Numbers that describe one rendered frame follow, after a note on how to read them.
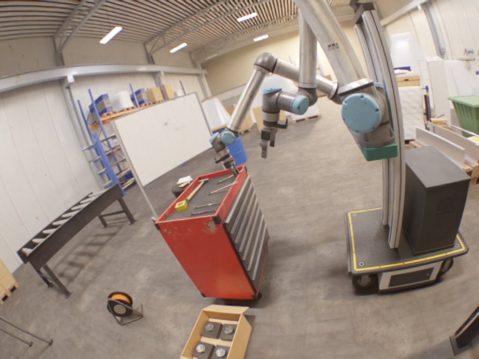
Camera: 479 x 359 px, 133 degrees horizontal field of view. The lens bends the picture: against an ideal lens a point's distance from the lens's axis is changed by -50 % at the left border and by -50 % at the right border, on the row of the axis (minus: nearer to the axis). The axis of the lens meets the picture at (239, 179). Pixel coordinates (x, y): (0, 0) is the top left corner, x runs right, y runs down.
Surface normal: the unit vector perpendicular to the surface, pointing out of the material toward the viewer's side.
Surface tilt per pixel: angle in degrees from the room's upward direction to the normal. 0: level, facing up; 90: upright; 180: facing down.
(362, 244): 0
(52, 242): 90
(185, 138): 90
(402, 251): 0
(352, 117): 95
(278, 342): 0
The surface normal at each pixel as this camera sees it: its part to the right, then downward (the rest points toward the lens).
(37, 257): 0.93, -0.22
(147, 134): 0.74, 0.00
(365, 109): -0.63, 0.54
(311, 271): -0.32, -0.88
